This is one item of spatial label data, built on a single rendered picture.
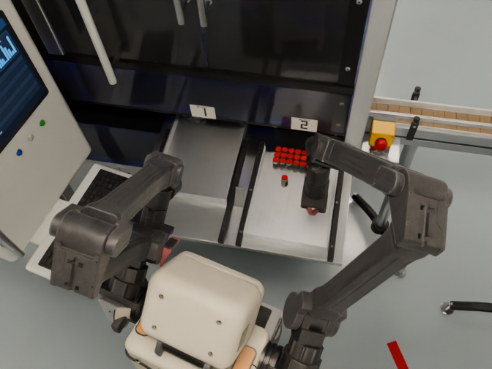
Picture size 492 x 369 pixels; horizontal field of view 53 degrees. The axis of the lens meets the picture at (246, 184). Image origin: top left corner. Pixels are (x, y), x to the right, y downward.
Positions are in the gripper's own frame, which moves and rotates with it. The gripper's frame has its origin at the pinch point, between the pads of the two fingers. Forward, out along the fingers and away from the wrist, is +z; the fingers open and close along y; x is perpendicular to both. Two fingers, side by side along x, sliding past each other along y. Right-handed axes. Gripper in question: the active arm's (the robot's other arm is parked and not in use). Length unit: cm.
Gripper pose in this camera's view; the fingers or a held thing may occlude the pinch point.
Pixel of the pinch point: (312, 212)
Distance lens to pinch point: 136.0
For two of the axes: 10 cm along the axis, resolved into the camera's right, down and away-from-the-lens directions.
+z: 0.1, 6.5, 7.6
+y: 2.0, -7.4, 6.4
